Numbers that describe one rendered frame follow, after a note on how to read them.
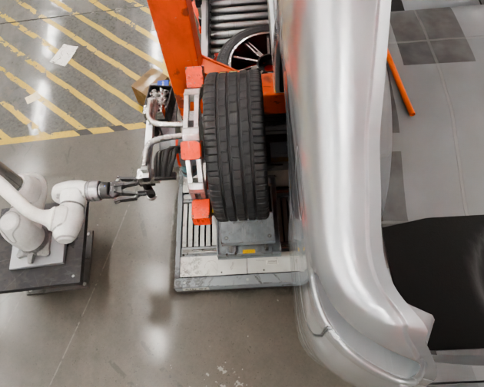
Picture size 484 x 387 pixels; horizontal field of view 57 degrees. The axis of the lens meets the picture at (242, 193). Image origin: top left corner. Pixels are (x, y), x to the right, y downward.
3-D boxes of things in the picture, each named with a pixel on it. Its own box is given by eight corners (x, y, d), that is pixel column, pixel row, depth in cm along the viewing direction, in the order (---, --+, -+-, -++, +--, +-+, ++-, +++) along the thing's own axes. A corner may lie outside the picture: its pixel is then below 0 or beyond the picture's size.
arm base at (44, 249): (15, 266, 235) (9, 262, 230) (23, 227, 246) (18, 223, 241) (48, 263, 234) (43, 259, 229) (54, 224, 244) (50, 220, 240)
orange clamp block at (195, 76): (204, 87, 188) (202, 65, 186) (186, 88, 189) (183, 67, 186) (206, 87, 195) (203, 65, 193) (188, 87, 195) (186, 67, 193)
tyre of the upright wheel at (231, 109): (267, 148, 152) (258, 37, 192) (198, 153, 153) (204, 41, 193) (270, 246, 204) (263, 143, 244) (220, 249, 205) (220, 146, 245)
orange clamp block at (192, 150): (204, 158, 173) (201, 159, 164) (184, 160, 173) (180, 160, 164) (203, 140, 172) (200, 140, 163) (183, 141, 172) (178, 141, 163)
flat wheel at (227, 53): (337, 108, 278) (343, 82, 257) (238, 140, 271) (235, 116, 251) (297, 39, 309) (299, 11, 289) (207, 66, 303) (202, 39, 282)
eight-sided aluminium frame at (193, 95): (215, 229, 210) (198, 168, 162) (201, 229, 210) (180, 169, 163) (215, 135, 236) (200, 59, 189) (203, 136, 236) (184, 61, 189)
